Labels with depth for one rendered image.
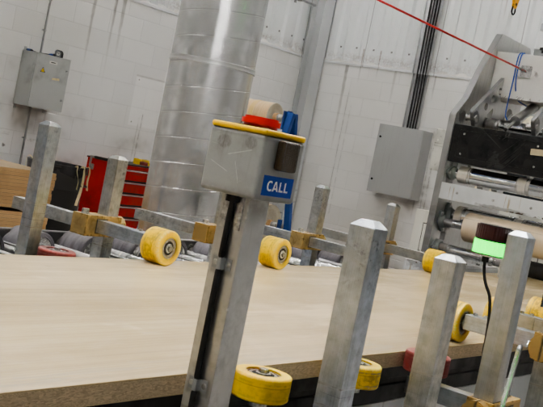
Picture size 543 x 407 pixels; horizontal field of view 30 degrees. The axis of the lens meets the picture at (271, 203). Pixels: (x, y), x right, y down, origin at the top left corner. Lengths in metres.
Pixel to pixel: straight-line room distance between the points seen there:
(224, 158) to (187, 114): 4.51
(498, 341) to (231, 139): 0.81
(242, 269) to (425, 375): 0.52
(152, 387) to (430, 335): 0.42
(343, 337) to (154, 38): 9.69
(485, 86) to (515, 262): 2.90
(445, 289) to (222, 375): 0.50
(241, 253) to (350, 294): 0.26
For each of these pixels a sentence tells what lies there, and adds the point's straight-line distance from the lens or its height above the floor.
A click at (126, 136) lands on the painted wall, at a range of 10.73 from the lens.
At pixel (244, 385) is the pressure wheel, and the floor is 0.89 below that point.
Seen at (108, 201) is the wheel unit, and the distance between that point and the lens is 2.44.
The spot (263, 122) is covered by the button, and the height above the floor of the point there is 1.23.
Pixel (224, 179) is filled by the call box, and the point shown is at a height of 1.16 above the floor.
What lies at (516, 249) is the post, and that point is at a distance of 1.68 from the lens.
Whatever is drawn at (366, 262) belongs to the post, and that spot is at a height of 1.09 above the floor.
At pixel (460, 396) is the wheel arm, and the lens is 1.78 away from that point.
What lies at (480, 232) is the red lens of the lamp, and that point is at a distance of 1.70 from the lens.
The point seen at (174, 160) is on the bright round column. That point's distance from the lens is 5.52.
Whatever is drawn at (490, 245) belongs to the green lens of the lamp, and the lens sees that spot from 1.69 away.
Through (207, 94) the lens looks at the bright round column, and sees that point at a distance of 5.50.
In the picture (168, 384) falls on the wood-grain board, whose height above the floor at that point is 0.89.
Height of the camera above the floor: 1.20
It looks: 3 degrees down
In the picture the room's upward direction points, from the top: 11 degrees clockwise
